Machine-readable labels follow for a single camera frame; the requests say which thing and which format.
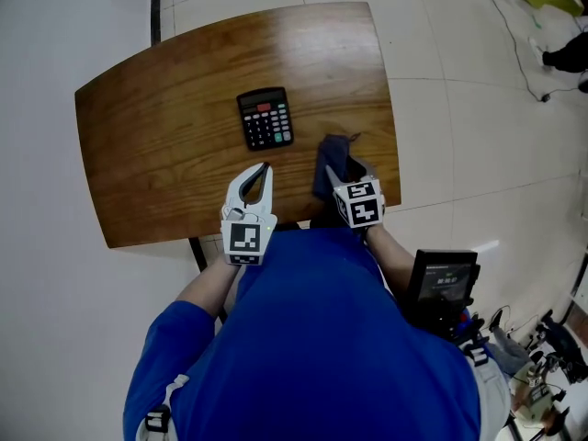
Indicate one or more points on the person's left forearm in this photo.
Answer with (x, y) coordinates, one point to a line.
(206, 287)

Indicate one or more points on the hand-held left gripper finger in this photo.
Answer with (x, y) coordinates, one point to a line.
(268, 195)
(233, 191)

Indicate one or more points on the black display device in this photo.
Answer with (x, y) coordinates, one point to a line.
(441, 283)

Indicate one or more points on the person's right forearm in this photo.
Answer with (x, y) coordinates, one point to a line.
(390, 255)

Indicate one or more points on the person's blue shirt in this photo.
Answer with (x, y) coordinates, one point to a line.
(321, 338)

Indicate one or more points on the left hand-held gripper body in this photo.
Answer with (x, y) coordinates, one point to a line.
(245, 241)

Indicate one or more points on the black office chair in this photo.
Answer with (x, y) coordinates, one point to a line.
(558, 338)

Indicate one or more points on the blue sock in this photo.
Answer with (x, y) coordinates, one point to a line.
(333, 154)

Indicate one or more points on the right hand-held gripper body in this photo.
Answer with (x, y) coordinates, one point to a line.
(363, 205)

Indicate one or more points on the black calculator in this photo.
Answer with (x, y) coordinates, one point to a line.
(265, 120)

